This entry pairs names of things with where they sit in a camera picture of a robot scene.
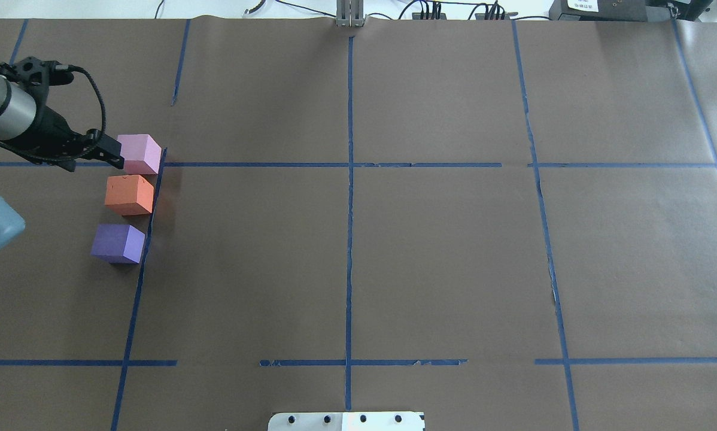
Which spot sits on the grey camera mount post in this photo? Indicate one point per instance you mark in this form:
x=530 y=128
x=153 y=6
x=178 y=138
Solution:
x=350 y=13

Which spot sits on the black box on table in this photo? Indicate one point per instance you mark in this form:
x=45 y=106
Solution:
x=627 y=11

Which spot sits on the light pink foam cube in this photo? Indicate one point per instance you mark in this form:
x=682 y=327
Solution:
x=141 y=153

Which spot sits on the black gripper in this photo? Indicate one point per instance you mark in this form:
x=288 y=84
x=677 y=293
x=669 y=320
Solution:
x=51 y=130

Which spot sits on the dark purple foam cube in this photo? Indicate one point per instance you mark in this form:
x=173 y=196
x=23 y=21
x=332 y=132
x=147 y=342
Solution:
x=118 y=244

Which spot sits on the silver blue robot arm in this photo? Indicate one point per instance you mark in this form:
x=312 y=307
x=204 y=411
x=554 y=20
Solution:
x=18 y=110

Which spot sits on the orange foam cube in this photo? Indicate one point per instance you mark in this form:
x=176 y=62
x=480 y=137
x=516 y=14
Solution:
x=129 y=195

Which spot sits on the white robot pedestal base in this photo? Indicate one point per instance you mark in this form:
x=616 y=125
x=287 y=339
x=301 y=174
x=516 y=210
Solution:
x=366 y=420

